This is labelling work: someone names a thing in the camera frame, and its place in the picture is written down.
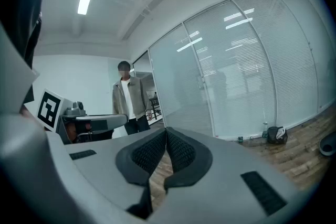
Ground person's left hand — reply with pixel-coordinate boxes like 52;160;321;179
65;122;77;143

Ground gray gripper-mounted camera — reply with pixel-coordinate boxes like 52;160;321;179
65;101;87;116

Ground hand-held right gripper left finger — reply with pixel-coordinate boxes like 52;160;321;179
64;127;167;220

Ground black bag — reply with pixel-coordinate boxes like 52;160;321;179
267;126;288;145

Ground person's left forearm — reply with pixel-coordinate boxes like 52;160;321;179
19;106;37;124

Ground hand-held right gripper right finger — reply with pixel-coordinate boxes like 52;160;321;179
154;127;316;224

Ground black frame furniture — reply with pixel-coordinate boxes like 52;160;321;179
149;91;162;121

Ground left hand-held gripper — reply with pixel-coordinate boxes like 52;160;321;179
36;88;129;145

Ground gray round device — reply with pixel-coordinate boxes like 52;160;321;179
318;130;336;157

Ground person's black shirt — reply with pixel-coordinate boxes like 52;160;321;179
5;0;52;105

